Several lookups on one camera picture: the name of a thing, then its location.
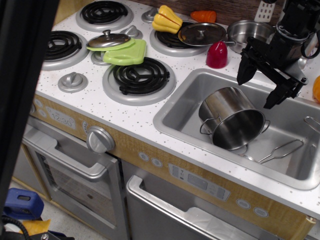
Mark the yellow toy bell pepper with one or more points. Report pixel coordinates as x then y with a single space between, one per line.
166 21

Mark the steel pot with handles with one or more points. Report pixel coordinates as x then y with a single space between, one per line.
230 119

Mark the orange toy fruit at right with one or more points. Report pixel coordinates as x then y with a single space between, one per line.
316 89

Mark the grey toy sink basin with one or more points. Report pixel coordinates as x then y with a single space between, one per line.
292 119

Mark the yellow cloth on floor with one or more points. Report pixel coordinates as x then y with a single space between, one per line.
34 227

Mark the orange toy carrot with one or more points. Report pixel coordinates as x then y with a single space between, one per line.
204 16

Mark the grey stove knob front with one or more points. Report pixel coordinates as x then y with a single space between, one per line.
72 82

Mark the black foreground post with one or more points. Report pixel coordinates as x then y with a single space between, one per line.
25 28

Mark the flat steel pan lid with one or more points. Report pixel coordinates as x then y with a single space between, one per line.
201 34

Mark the grey oven dial knob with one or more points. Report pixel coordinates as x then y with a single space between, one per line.
99 140

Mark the steel wire utensil handle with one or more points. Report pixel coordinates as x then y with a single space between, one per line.
278 152

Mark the back left black burner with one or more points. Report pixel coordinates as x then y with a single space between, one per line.
103 15

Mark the grey stove knob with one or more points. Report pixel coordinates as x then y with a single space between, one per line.
149 15
72 82
133 32
97 58

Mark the back right black burner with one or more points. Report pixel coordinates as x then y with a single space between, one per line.
169 44

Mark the domed steel pot lid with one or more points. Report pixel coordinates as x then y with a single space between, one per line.
108 39

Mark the steel saucepan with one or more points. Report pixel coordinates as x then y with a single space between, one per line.
238 32

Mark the red toy pepper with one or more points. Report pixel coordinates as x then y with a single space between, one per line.
217 55

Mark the front left black burner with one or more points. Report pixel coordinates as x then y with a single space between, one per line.
65 49

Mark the grey toy faucet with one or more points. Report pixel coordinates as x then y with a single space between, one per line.
302 62

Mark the grey stove knob middle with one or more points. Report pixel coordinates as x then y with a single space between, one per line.
97 58

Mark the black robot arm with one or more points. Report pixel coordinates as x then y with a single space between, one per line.
299 24

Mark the grey stove knob back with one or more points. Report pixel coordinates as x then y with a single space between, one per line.
149 15

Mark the toy oven door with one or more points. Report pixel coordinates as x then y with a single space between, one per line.
86 184

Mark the black burner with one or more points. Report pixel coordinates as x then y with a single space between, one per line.
103 15
169 44
65 49
139 84

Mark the white slotted spatula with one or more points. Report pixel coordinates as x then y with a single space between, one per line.
264 12

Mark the front right black burner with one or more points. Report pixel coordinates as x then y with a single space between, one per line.
139 84

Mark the blue clamp tool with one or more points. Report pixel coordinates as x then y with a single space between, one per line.
23 204

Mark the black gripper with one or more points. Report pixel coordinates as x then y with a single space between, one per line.
287 77

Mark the toy dishwasher door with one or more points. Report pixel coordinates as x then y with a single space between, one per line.
161 211

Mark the grey stove knob upper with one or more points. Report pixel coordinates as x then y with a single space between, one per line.
133 32

